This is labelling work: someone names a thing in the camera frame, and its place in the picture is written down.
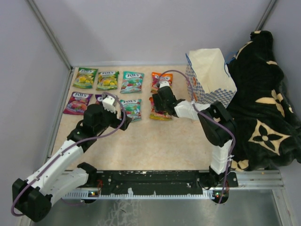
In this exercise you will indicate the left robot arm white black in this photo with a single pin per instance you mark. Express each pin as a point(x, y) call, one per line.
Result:
point(35, 196)

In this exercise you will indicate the orange snack packet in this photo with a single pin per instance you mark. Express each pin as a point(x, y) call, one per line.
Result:
point(157, 77)
point(161, 115)

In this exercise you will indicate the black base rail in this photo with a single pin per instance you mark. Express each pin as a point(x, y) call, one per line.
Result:
point(162, 182)

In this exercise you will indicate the blue checkered paper bag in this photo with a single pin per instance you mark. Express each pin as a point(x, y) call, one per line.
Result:
point(209, 77)

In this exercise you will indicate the black floral blanket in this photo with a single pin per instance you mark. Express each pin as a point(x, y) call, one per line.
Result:
point(268, 131)

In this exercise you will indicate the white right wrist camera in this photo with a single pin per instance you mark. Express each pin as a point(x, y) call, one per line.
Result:
point(162, 84)

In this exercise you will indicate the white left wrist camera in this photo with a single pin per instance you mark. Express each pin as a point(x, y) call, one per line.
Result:
point(110, 108)

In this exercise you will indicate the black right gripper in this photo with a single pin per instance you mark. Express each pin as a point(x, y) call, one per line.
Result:
point(157, 99)

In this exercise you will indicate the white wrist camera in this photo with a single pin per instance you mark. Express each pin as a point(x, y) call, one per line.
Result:
point(162, 84)
point(110, 108)

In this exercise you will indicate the purple snack packet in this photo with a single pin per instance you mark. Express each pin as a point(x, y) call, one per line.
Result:
point(98, 99)
point(77, 103)

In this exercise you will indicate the green snack packet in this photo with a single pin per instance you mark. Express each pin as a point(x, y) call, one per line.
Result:
point(107, 80)
point(85, 78)

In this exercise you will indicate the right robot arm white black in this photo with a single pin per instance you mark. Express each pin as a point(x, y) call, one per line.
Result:
point(217, 124)

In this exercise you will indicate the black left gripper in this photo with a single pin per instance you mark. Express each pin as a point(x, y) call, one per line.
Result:
point(117, 121)

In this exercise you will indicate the teal snack packet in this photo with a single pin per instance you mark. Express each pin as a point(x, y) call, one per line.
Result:
point(132, 82)
point(133, 108)

